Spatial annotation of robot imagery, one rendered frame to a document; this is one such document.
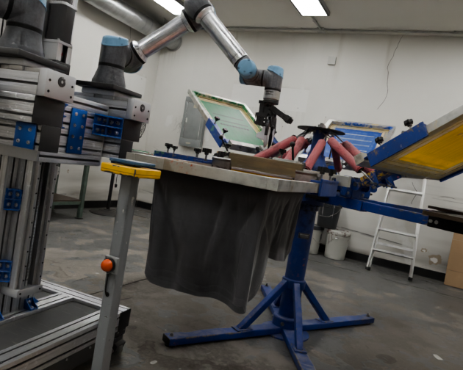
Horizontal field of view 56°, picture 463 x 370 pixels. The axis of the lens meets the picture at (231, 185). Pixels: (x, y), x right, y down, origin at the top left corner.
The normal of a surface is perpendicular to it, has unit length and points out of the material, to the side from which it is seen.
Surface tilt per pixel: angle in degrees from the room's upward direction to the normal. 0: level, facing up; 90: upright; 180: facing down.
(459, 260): 78
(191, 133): 90
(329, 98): 90
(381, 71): 90
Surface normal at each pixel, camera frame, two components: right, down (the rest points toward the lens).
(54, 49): -0.35, -0.01
